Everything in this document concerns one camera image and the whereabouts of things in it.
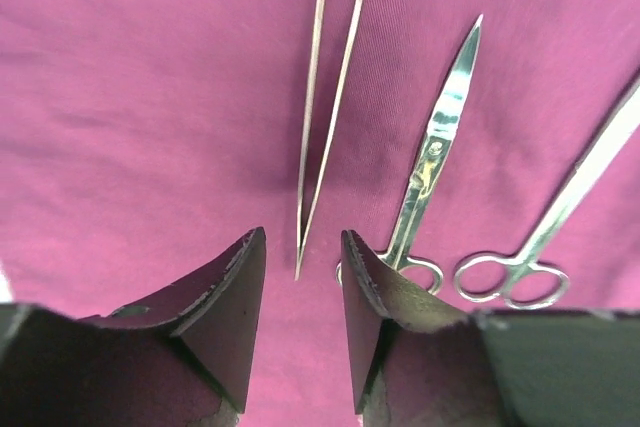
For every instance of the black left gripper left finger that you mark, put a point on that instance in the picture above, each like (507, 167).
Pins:
(181, 356)

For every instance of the steel surgical scissors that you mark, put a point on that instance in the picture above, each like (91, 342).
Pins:
(614, 132)

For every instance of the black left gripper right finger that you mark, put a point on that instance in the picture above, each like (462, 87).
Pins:
(416, 360)

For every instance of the purple cloth wrap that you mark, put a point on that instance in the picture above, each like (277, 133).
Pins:
(139, 138)

